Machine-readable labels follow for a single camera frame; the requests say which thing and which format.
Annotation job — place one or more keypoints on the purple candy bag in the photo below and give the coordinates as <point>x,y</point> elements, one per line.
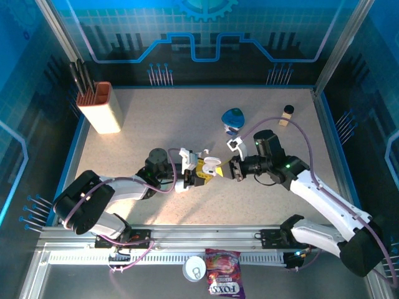
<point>223,274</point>

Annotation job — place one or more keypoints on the small bottle black cap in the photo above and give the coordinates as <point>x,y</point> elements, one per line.
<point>285,118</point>

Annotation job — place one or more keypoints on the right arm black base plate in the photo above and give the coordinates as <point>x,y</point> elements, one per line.
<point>271,240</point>

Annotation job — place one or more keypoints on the blue lidded plastic cup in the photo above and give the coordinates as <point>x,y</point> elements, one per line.
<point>233,118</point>

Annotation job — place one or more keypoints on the white stem earbud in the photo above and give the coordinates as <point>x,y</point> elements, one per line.
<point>205,151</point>

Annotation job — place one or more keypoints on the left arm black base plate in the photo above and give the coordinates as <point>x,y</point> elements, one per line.
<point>140,240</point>

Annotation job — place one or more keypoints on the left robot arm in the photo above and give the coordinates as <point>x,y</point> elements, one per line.
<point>124,188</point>

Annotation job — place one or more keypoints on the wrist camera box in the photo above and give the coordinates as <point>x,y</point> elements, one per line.
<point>233,144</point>
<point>187,157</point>

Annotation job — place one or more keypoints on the aluminium frame post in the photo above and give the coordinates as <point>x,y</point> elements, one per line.
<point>57,28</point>
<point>342,46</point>

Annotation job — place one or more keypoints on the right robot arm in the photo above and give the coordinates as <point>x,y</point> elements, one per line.
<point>327,199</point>

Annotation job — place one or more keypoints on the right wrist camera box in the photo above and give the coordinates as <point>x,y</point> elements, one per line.
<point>233,144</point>

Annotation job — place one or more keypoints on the white pull-tab can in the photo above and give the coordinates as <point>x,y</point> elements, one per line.
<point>194,268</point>

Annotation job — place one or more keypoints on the cream knife block orange top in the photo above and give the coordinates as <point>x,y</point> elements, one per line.
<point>103,115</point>

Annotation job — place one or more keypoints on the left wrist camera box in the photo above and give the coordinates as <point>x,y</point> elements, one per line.
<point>187,157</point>

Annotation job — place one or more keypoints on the aluminium mounting rail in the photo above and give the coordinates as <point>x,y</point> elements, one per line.
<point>202,236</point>

